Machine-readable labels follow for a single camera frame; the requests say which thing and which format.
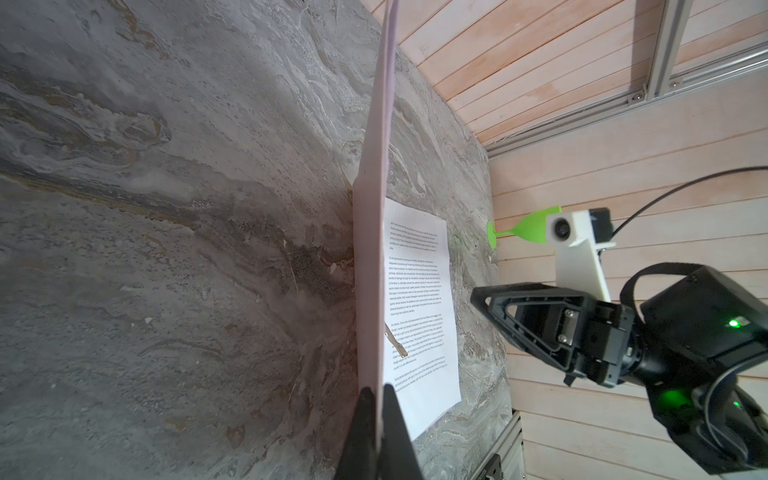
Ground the underlying white paper sheet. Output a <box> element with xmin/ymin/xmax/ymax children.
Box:
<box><xmin>383</xmin><ymin>199</ymin><xmax>461</xmax><ymax>440</ymax></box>

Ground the aluminium frame bar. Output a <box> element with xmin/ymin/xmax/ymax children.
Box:
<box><xmin>472</xmin><ymin>1</ymin><xmax>767</xmax><ymax>158</ymax></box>

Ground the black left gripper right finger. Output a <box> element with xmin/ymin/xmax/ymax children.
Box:
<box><xmin>378</xmin><ymin>384</ymin><xmax>424</xmax><ymax>480</ymax></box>

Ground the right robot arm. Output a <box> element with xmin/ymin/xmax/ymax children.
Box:
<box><xmin>471</xmin><ymin>262</ymin><xmax>767</xmax><ymax>475</ymax></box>

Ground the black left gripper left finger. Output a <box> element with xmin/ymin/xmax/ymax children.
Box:
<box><xmin>333</xmin><ymin>387</ymin><xmax>378</xmax><ymax>480</ymax></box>

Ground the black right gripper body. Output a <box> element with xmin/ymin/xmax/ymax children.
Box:
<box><xmin>557</xmin><ymin>296</ymin><xmax>639</xmax><ymax>387</ymax></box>

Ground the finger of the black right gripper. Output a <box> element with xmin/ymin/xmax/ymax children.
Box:
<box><xmin>470</xmin><ymin>283</ymin><xmax>594</xmax><ymax>372</ymax></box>

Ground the metal folder clip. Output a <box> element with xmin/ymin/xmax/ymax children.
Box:
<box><xmin>385</xmin><ymin>324</ymin><xmax>409</xmax><ymax>358</ymax></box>

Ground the green plastic goblet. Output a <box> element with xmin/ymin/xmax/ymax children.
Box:
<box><xmin>486</xmin><ymin>206</ymin><xmax>562</xmax><ymax>249</ymax></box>

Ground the pink file folder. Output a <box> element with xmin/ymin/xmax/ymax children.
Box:
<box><xmin>353</xmin><ymin>1</ymin><xmax>399</xmax><ymax>447</ymax></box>

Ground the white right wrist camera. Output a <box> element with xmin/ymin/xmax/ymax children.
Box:
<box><xmin>546</xmin><ymin>208</ymin><xmax>616</xmax><ymax>302</ymax></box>

